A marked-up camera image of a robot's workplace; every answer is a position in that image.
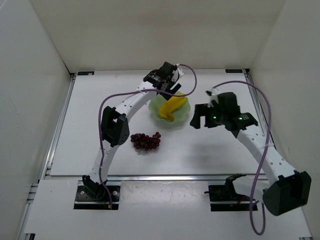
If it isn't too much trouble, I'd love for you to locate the yellow fake banana bunch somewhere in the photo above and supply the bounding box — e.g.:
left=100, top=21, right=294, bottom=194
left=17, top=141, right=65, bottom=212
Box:
left=158, top=96, right=188, bottom=122

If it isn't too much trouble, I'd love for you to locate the purple fake grape bunch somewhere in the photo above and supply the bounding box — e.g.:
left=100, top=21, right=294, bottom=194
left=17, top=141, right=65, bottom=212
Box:
left=130, top=132, right=161, bottom=151

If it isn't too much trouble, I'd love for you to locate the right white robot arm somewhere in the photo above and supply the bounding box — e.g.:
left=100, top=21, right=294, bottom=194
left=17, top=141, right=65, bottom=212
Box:
left=190, top=88, right=312, bottom=216

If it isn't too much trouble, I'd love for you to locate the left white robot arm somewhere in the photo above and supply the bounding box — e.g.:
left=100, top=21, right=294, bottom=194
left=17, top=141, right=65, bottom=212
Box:
left=82, top=62, right=185, bottom=201

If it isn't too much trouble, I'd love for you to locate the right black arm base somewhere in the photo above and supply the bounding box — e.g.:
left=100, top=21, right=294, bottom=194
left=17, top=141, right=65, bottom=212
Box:
left=204, top=185, right=250, bottom=212

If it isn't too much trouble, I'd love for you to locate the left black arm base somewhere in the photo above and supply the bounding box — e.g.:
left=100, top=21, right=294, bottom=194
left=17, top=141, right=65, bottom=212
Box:
left=73, top=181, right=121, bottom=211

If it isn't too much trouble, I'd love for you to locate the green scalloped fruit bowl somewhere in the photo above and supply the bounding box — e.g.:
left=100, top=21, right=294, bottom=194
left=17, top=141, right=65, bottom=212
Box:
left=148, top=94, right=191, bottom=126

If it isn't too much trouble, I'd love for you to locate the right aluminium rail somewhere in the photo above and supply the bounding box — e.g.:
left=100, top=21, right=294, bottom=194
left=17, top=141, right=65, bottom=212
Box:
left=242, top=68, right=268, bottom=136

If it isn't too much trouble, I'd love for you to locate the aluminium rail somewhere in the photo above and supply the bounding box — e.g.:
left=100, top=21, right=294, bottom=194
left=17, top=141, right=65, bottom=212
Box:
left=16, top=73, right=77, bottom=240
left=242, top=68, right=268, bottom=136
left=44, top=174, right=268, bottom=182

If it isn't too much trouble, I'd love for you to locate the right black corner bracket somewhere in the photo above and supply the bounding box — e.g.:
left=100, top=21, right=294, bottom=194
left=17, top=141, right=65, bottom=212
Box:
left=225, top=69, right=243, bottom=74

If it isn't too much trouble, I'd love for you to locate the black corner bracket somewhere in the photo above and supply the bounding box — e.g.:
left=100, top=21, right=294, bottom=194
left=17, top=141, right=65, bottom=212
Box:
left=225, top=69, right=243, bottom=74
left=77, top=71, right=95, bottom=76

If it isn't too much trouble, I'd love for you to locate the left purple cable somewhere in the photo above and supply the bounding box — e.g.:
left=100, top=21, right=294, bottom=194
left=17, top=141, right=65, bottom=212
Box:
left=99, top=63, right=198, bottom=208

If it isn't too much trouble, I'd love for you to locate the purple cable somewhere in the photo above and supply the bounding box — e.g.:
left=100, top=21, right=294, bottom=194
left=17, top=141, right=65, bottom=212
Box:
left=211, top=80, right=272, bottom=236
left=99, top=63, right=198, bottom=208

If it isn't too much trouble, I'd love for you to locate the left black corner bracket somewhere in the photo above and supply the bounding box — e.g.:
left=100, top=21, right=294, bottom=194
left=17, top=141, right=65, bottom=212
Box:
left=77, top=71, right=95, bottom=76

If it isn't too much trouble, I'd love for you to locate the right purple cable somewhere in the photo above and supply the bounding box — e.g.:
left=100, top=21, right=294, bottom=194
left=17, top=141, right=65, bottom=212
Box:
left=211, top=80, right=272, bottom=236

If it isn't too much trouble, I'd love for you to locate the front aluminium rail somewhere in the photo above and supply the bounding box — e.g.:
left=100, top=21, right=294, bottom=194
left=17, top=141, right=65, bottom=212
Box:
left=44, top=174, right=268, bottom=182

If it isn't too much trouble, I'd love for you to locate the left aluminium rail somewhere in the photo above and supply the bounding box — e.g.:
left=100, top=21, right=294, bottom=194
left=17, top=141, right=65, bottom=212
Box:
left=16, top=73, right=77, bottom=240

